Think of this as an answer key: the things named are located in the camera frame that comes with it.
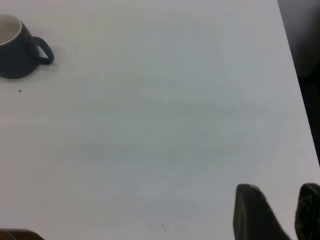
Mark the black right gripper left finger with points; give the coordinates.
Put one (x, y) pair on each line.
(252, 217)

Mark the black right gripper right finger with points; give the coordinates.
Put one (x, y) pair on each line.
(310, 215)

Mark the dark grey ceramic mug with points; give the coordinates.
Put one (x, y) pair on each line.
(15, 60)

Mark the dark rounded robot base edge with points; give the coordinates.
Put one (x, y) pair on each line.
(17, 235)

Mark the grey rounded background object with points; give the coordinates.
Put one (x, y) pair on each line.
(307, 37)

